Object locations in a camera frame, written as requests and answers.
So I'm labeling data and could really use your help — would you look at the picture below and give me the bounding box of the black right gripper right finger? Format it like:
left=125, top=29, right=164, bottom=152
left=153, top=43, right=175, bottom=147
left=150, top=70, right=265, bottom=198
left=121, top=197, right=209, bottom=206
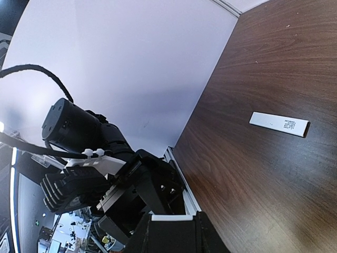
left=193, top=211, right=230, bottom=253

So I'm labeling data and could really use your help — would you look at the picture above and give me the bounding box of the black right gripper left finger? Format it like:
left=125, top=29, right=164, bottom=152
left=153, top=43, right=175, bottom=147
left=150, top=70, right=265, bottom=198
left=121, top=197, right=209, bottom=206
left=123, top=212, right=197, bottom=253

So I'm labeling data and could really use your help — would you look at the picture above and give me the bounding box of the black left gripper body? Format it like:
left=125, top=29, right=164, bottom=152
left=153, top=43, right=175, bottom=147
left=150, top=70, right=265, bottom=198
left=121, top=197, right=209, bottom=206
left=98, top=150, right=185, bottom=237

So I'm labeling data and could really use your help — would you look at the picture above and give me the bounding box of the white remote control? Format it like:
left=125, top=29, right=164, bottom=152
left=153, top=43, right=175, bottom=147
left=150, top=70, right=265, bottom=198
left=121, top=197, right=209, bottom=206
left=151, top=215, right=193, bottom=222

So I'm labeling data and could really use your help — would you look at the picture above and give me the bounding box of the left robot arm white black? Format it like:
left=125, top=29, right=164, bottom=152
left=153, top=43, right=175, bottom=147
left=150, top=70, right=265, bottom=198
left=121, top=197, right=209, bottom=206
left=41, top=99, right=185, bottom=244

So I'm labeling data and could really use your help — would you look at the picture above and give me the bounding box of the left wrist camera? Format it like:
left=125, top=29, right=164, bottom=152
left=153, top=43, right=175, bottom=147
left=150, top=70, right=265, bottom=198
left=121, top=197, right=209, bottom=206
left=41, top=149, right=127, bottom=213

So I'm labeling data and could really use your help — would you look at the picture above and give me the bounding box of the left black braided cable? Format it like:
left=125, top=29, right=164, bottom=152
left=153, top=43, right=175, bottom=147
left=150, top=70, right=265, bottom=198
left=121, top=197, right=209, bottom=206
left=0, top=64, right=87, bottom=160

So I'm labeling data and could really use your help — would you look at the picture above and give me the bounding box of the left aluminium frame post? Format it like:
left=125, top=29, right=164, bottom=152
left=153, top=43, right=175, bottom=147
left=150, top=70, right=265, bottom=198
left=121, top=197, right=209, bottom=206
left=212, top=0, right=242, bottom=18

